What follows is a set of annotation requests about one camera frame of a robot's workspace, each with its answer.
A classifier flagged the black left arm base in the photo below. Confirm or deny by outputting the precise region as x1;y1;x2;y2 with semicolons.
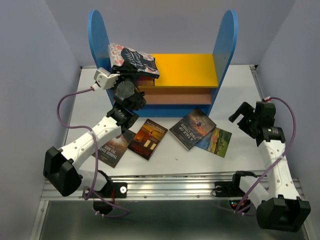
82;170;130;219

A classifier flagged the Animal Farm book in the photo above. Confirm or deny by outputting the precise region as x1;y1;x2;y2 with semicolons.
196;127;232;158

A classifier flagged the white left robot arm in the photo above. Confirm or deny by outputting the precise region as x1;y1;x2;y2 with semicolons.
43;61;146;197

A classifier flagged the Little Women floral book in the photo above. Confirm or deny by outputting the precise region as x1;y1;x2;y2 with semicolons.
108;43;160;79

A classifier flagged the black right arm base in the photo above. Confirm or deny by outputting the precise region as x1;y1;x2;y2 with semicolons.
211;171;258;210

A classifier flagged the blue yellow wooden bookshelf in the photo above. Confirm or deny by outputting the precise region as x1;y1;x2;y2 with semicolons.
87;9;238;118

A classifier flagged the Edward Tulane orange book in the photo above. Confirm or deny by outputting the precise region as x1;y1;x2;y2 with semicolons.
127;118;168;161

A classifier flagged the Three Days to See book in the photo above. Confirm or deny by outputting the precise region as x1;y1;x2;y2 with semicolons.
98;130;136;168

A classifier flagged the Jane Eyre book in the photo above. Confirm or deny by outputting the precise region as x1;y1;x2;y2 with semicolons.
137;75;155;87

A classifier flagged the aluminium mounting rail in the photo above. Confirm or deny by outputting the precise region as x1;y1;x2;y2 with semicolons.
40;172;233;202

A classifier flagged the Tale of Two Cities book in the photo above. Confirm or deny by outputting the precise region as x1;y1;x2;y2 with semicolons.
169;107;217;151

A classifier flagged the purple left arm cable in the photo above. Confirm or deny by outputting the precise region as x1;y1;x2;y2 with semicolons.
56;87;130;218

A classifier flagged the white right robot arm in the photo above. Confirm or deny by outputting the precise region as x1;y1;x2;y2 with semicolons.
228;99;311;232

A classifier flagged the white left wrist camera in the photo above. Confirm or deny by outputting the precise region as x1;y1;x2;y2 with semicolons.
91;67;120;91

